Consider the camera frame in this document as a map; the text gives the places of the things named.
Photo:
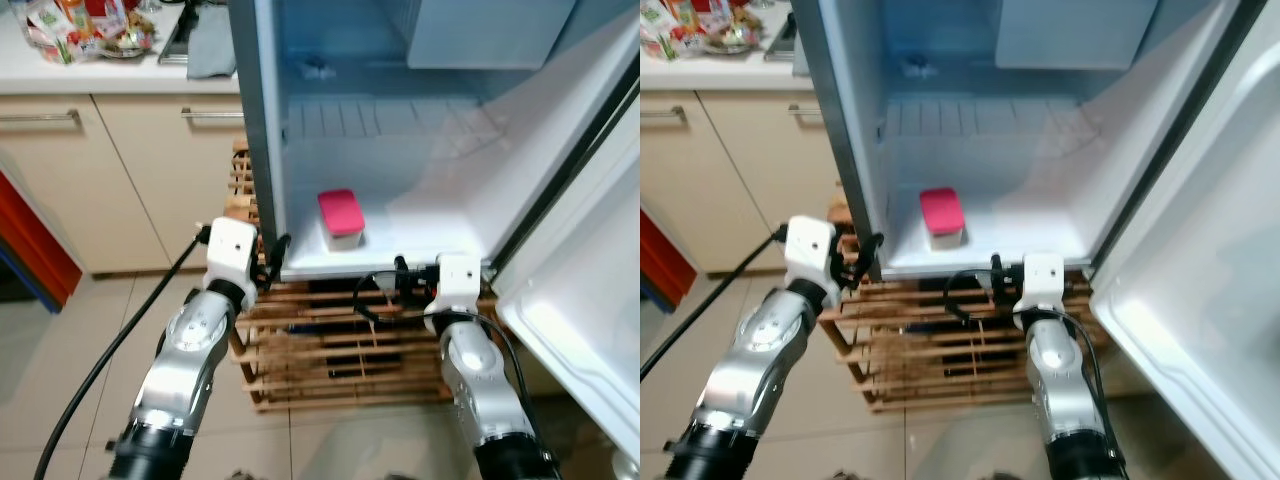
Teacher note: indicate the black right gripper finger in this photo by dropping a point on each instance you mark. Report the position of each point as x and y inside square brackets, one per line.
[402, 272]
[997, 270]

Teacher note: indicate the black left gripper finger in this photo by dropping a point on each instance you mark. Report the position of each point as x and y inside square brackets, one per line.
[868, 250]
[280, 250]

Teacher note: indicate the clear container with pink lid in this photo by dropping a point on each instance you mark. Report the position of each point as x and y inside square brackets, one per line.
[340, 210]
[942, 210]

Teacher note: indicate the grey fridge body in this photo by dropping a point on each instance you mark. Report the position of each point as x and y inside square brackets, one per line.
[1050, 180]
[450, 180]

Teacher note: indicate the light wooden slatted rack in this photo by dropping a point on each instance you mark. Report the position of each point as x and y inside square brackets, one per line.
[930, 350]
[330, 350]

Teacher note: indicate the beige cabinet door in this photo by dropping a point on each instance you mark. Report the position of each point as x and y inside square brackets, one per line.
[60, 190]
[770, 170]
[680, 190]
[180, 170]

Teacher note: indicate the red panel with blue edge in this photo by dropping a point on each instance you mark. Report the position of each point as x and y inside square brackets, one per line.
[655, 250]
[30, 240]

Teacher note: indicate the grey cloth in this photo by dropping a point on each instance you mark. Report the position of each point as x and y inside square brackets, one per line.
[800, 55]
[210, 45]

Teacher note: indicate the black hob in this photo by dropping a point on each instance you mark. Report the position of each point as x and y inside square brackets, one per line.
[780, 35]
[175, 35]

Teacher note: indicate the pile of snack packets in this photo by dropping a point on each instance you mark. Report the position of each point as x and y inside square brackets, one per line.
[80, 30]
[700, 25]

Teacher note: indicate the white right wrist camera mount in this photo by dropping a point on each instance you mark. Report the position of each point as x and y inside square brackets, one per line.
[462, 280]
[1042, 280]

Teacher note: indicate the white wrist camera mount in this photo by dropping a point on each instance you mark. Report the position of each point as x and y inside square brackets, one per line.
[812, 248]
[230, 250]
[462, 280]
[1042, 280]

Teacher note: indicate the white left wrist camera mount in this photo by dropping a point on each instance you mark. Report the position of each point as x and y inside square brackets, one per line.
[230, 250]
[812, 248]

